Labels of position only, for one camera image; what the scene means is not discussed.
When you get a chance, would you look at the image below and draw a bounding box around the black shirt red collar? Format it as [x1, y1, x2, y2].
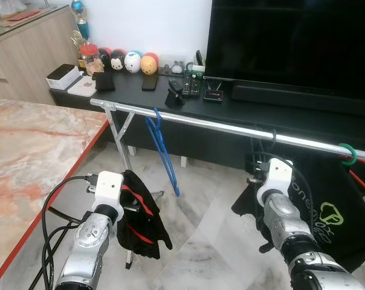
[115, 169, 174, 260]

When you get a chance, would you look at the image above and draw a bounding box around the green plastic hanger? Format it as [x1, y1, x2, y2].
[338, 143, 358, 167]

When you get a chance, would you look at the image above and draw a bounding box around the red plastic hanger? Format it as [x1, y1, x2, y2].
[340, 156, 365, 199]

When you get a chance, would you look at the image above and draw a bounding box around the blue plastic hanger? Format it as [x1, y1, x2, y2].
[145, 108, 181, 198]

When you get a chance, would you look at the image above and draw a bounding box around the black shirt green logo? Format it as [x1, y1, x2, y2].
[231, 151, 365, 272]

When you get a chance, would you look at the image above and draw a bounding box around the black soundbar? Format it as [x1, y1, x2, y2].
[231, 85, 365, 118]

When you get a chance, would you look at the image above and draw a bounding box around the black flat television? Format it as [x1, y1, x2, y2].
[204, 0, 365, 100]

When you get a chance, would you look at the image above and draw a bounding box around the silver metal clothes rack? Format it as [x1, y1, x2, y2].
[89, 97, 365, 269]

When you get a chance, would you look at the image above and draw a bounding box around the black set-top box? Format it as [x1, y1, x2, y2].
[204, 85, 227, 103]

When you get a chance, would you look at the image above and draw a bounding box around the black remote control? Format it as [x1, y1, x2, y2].
[182, 74, 202, 97]

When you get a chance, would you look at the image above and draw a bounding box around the green white cup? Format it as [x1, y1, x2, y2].
[190, 51, 206, 79]

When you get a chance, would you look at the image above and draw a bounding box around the black remote on stand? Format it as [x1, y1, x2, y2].
[166, 79, 186, 106]

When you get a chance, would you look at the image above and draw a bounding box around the black flat phone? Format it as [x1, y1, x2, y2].
[141, 74, 159, 92]

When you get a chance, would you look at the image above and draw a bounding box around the black television console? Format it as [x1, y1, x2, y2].
[50, 69, 365, 176]

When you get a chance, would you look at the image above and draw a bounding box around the white round plush toy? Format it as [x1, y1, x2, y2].
[124, 51, 142, 74]

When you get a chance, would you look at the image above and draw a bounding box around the black round plush toy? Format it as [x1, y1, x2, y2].
[108, 50, 127, 72]

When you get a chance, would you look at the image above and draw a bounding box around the flat white box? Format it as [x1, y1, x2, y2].
[68, 76, 99, 97]

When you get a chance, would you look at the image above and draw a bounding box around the white cardboard box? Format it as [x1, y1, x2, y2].
[47, 63, 82, 91]

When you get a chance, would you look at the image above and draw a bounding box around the blue gold trophy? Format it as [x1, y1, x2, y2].
[71, 0, 89, 44]

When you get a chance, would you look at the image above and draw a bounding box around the light wooden cabinet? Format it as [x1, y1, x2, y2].
[0, 3, 80, 106]

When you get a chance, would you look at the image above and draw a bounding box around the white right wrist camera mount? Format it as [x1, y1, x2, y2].
[257, 157, 295, 203]

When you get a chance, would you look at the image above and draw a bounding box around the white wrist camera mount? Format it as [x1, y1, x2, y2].
[89, 171, 124, 212]
[257, 157, 295, 203]

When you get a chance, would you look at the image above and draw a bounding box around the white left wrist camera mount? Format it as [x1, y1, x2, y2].
[89, 171, 124, 212]

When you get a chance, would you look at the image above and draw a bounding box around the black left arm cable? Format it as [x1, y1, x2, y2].
[40, 174, 99, 290]

